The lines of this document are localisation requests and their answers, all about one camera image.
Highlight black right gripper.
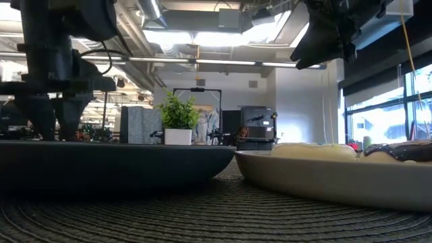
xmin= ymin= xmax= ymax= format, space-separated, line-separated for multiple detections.
xmin=290 ymin=0 xmax=396 ymax=70

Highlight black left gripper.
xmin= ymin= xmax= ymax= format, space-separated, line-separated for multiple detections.
xmin=0 ymin=43 xmax=117 ymax=141

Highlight chocolate frosted donut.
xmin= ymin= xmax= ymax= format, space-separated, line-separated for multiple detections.
xmin=359 ymin=139 xmax=432 ymax=165

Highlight dark round plate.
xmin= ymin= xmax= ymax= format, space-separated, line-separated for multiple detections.
xmin=0 ymin=140 xmax=237 ymax=193

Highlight grey partition panel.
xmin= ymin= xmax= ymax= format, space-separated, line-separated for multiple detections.
xmin=119 ymin=106 xmax=163 ymax=144

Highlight long ceiling light strip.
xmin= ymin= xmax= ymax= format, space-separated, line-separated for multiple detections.
xmin=80 ymin=55 xmax=327 ymax=70

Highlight black cabinet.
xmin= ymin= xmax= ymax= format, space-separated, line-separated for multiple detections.
xmin=240 ymin=106 xmax=278 ymax=151

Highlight green artificial plant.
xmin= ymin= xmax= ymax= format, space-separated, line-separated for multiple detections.
xmin=155 ymin=90 xmax=202 ymax=130

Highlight white square plant pot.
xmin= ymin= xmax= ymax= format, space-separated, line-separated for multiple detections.
xmin=163 ymin=128 xmax=193 ymax=146

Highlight cream round plate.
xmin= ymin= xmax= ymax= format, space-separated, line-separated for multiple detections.
xmin=234 ymin=149 xmax=432 ymax=213

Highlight white hanging coats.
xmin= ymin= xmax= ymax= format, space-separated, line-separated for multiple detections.
xmin=194 ymin=107 xmax=220 ymax=144

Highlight grey woven round placemat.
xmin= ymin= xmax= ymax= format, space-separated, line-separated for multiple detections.
xmin=0 ymin=158 xmax=432 ymax=243

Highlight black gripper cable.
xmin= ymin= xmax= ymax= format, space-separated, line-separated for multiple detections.
xmin=79 ymin=33 xmax=134 ymax=76

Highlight yellow hanging cable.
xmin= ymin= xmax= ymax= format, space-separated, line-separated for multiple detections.
xmin=400 ymin=0 xmax=431 ymax=139

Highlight black window frame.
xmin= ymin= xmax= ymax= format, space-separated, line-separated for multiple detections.
xmin=344 ymin=63 xmax=432 ymax=144

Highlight black frame stand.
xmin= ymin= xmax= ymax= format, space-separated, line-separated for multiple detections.
xmin=173 ymin=87 xmax=223 ymax=144

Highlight silver ventilation duct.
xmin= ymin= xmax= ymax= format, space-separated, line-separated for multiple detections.
xmin=113 ymin=0 xmax=168 ymax=92

